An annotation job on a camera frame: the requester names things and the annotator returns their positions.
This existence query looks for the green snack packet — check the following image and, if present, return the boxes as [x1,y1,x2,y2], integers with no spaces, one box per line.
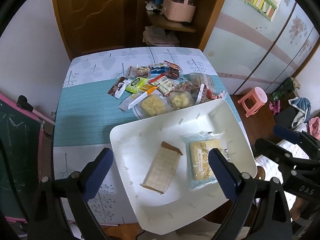
[125,77,148,94]

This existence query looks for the blue snack packet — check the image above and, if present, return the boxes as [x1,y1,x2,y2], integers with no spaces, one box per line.
[150,63,169,75]

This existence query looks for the brown wooden door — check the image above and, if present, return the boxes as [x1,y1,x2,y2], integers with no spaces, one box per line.
[53,0,144,59]

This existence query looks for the clear bag printed text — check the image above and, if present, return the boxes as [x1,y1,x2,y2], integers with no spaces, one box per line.
[189,73,215,96]

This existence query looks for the red candy clear packet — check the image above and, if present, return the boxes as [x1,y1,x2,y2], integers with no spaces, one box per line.
[175,80,200,92]

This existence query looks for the pink plastic stool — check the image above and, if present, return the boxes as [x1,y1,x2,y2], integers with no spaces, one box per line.
[238,87,268,118]

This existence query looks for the wooden shelf unit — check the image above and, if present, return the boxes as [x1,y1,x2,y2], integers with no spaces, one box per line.
[136,0,225,50]

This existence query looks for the red stripe barcode packet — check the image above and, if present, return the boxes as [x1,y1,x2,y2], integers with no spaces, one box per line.
[148,74,178,97]

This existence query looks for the yellow bread blue packet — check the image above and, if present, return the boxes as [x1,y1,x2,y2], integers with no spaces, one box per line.
[180,131,231,190]

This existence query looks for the patterned teal tablecloth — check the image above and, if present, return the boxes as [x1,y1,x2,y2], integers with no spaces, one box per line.
[52,46,251,225]

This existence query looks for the green chalkboard pink frame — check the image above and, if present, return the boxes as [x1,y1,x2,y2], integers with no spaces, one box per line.
[1,95,55,223]

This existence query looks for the red white triangular snack packet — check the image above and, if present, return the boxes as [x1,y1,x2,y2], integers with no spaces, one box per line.
[195,84,227,105]

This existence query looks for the sliding wardrobe doors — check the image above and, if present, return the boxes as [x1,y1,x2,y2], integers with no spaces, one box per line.
[203,0,319,94]

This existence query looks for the orange white long packet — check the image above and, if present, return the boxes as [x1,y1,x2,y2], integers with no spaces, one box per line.
[119,86,157,111]

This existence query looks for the white plastic tray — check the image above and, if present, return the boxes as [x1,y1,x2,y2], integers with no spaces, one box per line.
[110,99,257,235]

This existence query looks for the brown cracker box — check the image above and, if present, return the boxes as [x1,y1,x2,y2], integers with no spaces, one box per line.
[141,141,183,194]

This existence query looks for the dark cake red-seal packet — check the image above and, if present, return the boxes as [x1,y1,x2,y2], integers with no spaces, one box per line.
[164,61,182,79]

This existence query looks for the brown chocolate snack packet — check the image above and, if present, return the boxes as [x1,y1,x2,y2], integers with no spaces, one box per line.
[108,76,132,99]

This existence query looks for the folded cloth stack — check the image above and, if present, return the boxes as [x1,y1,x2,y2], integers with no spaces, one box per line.
[143,25,180,47]

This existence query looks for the pink basket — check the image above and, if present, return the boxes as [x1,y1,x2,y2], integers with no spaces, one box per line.
[162,0,196,23]

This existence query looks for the rice cake clear packet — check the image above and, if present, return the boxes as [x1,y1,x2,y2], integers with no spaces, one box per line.
[133,94,173,119]

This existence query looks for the nut bar clear packet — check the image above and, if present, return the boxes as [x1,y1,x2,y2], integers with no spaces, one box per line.
[127,66,151,77]

